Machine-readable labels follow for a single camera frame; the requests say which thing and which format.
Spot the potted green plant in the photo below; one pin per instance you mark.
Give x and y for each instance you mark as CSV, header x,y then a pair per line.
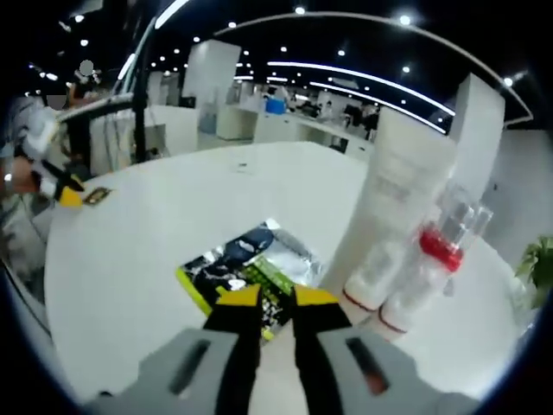
x,y
540,268

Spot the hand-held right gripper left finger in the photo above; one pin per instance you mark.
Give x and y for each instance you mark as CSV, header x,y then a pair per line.
x,y
233,341

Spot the small gold foil packet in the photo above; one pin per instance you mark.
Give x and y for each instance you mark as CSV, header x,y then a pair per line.
x,y
98,196

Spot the green and black foil packet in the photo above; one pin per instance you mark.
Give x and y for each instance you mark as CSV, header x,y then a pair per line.
x,y
242,263

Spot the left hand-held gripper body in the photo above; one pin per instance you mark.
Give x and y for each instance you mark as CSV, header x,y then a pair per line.
x,y
39,134

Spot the white skincare tube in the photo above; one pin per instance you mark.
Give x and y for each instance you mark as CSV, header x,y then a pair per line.
x,y
397,194

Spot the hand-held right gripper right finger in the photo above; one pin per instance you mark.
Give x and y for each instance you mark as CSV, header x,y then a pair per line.
x,y
319,341

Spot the blue storage bin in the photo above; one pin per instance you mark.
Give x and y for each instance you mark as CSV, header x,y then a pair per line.
x,y
275,107

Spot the white skincare bottle red collar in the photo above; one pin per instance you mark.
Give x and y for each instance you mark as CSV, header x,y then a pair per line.
x,y
432,268

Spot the person's left hand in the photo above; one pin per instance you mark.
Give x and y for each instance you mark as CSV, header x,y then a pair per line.
x,y
26,177

